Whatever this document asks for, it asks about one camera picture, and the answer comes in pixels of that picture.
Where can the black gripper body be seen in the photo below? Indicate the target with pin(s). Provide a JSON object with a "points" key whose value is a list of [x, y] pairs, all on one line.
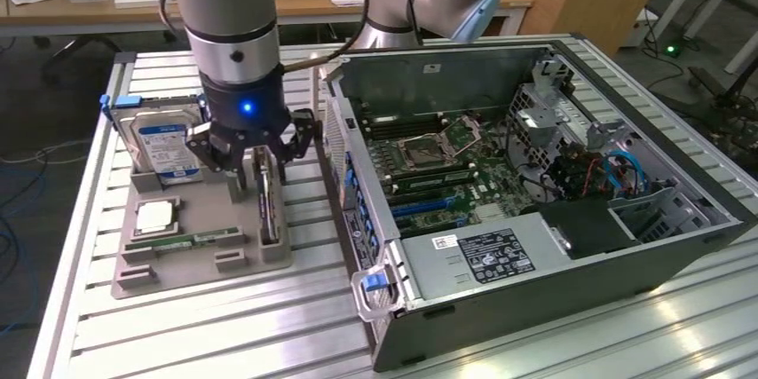
{"points": [[242, 108]]}

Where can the graphics card with metal bracket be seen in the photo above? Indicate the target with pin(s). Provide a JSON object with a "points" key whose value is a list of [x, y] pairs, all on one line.
{"points": [[266, 206]]}

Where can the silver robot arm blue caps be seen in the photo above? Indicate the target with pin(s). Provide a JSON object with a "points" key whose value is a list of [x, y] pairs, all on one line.
{"points": [[230, 19]]}

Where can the silver CPU chip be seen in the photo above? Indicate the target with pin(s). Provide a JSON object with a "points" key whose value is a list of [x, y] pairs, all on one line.
{"points": [[156, 217]]}

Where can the black RAM slot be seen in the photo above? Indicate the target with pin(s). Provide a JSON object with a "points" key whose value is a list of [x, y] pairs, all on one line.
{"points": [[408, 134], [407, 128], [403, 118], [405, 123]]}

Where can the CPU socket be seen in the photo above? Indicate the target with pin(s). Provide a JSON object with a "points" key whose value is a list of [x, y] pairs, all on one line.
{"points": [[423, 155]]}

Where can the green RAM stick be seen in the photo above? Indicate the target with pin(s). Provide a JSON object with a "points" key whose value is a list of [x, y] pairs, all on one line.
{"points": [[182, 240]]}

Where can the blue expansion slot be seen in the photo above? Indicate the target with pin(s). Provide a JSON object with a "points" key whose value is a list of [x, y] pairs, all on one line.
{"points": [[428, 205]]}

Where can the metal socket cover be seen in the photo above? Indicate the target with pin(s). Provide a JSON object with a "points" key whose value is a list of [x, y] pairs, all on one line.
{"points": [[463, 135]]}

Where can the grey parts rack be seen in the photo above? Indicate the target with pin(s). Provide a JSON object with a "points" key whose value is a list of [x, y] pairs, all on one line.
{"points": [[194, 272]]}

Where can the black office chair base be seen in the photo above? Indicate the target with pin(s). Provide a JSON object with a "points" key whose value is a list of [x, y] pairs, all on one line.
{"points": [[88, 44]]}

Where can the green motherboard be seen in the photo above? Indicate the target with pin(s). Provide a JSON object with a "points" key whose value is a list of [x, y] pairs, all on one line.
{"points": [[497, 175]]}

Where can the blue case latch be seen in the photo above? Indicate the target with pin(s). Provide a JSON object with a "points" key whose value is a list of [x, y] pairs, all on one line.
{"points": [[372, 283]]}

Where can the small square chipset heatsink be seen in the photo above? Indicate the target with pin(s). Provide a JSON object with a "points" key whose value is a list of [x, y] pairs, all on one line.
{"points": [[488, 213]]}

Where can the grey power supply black label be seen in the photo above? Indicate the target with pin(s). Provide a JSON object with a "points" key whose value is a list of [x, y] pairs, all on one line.
{"points": [[437, 272]]}

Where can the perforated metal disk bay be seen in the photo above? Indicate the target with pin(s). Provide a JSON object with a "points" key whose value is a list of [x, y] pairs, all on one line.
{"points": [[544, 126]]}

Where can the black fan shroud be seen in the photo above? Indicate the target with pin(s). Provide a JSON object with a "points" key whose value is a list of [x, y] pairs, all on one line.
{"points": [[585, 228]]}

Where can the black open PC case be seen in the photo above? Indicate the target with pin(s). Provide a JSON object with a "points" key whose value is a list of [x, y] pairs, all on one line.
{"points": [[532, 308]]}

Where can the grey plastic disk bay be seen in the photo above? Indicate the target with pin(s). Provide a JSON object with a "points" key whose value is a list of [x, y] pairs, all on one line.
{"points": [[656, 215]]}

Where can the device with green light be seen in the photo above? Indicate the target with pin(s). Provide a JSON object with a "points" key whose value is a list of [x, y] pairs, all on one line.
{"points": [[669, 49]]}

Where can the hard disk with blue bracket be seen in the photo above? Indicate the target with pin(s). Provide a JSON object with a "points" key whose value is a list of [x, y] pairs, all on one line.
{"points": [[162, 148]]}

